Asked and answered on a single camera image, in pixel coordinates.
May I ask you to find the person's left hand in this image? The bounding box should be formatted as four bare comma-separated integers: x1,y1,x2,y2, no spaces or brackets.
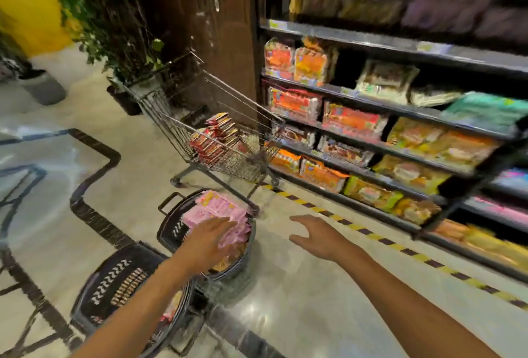
177,217,238,276

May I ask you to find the person's right hand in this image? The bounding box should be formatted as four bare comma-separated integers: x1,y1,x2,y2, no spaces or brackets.
289,214,362,264

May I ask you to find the person's right forearm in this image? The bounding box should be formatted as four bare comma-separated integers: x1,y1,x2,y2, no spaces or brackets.
343,244,502,358

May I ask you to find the pile of pink packets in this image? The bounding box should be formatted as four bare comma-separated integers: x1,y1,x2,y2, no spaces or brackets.
181,190,252,249

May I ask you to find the green yellow noodle pack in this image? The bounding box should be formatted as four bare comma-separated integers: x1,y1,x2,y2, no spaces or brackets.
343,176,403,213

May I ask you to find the white red noodle pack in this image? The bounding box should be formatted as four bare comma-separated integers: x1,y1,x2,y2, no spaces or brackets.
317,135,375,167
272,124,317,149

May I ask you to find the pile of red packets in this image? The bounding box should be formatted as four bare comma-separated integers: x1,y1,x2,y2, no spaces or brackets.
189,112,249,165

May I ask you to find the metal shopping cart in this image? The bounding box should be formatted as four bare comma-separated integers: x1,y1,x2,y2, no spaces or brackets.
124,52,286,196

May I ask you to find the black basket with white marks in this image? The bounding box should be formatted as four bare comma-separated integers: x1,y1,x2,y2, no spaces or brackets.
70,241,199,358

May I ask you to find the red orange noodle pack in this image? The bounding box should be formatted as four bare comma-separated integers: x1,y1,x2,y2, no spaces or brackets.
321,101,389,141
268,87,323,124

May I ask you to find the black plant pot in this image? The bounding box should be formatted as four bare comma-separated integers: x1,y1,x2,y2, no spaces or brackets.
106,82,143,117

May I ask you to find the row of yellow noodle packs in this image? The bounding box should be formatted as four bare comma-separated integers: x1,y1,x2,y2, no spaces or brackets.
387,117,501,174

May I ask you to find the black shelf unit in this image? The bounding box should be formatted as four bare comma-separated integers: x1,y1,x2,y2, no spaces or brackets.
253,0,528,285

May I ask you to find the teal noodle pack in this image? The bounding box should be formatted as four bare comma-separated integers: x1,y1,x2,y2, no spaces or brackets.
441,91,528,135

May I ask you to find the brown wooden door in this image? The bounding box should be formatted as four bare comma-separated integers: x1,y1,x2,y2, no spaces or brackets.
123,0,259,125

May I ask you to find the grey plant pot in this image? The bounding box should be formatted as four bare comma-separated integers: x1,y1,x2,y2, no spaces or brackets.
18,69,67,106

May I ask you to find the row of brown noodle packets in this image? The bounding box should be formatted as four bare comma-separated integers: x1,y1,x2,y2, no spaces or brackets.
288,0,408,27

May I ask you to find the green leafy plant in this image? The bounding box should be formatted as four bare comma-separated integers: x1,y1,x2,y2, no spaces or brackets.
56,0,166,84

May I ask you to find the row of dark purple packets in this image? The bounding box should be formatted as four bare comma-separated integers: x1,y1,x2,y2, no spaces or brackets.
401,0,528,42

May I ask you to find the black basket with handle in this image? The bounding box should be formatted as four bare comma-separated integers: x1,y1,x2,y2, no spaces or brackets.
156,188,261,283

